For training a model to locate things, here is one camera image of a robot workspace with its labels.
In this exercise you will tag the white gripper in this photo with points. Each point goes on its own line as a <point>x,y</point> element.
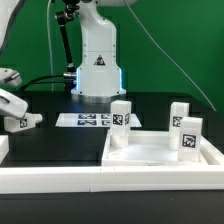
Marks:
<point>11,105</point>

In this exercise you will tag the white square tabletop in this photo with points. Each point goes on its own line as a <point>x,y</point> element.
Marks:
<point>145,148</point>

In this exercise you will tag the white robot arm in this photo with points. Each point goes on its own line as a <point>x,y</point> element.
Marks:
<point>98,79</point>

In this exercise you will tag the white obstacle fence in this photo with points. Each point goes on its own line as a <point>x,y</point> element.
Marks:
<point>129,178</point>

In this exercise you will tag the white sheet with tags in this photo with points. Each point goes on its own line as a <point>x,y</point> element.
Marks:
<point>90,120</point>

